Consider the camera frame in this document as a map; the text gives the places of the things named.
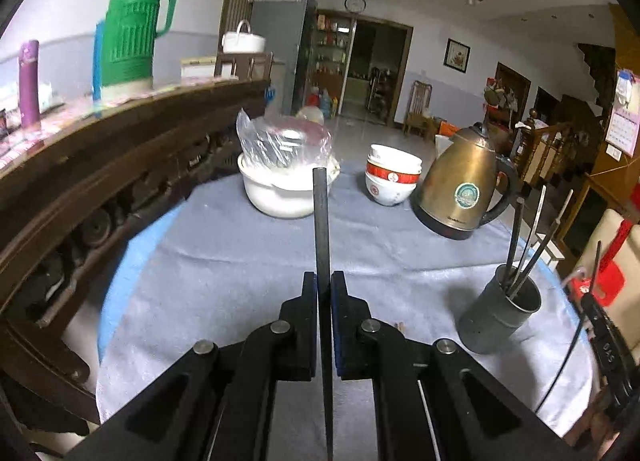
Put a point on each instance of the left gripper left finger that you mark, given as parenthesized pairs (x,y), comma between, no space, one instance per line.
(299,359)

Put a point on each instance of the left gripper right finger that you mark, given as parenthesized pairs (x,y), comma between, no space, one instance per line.
(348,313)

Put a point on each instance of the person's right hand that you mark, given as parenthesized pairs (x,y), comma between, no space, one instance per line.
(596,425)

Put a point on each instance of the red plastic child chair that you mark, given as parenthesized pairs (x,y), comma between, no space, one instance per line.
(607,265)

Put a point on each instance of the grey towel table cover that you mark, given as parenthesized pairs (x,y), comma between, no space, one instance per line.
(216,268)

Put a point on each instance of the small white stool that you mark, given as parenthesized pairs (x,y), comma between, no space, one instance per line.
(552,255)

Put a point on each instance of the grey metal utensil holder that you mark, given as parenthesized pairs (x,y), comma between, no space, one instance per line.
(488,323)

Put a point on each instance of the white plastic basin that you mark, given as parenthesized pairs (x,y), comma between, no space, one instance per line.
(282,193)

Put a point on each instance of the brass electric kettle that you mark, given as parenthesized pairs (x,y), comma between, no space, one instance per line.
(468,186)

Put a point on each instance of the stacked red white bowls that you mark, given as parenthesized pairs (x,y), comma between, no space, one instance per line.
(391,174)

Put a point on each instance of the clear plastic bag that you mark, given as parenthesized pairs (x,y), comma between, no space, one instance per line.
(283,142)

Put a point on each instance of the carved dark wood sideboard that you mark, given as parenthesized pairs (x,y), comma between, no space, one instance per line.
(75,198)

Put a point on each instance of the white rice cooker pot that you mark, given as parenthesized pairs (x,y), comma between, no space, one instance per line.
(242,40)

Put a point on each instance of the grey refrigerator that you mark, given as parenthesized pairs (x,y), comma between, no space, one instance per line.
(287,27)

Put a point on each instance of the blue thermos bottle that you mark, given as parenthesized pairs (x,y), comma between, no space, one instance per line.
(96,61)

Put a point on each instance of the purple thermos bottle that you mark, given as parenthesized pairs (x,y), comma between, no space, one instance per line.
(28,98)

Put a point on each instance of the green thermos jug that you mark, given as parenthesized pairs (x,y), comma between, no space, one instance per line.
(130,30)

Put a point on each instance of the wooden chair by wall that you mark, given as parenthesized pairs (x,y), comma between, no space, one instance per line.
(418,115)

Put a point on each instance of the wall calendar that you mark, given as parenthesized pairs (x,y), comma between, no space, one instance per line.
(623,126)

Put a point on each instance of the framed wall picture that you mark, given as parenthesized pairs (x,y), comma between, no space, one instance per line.
(457,56)

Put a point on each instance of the round wall clock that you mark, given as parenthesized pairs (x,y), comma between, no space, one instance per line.
(355,7)

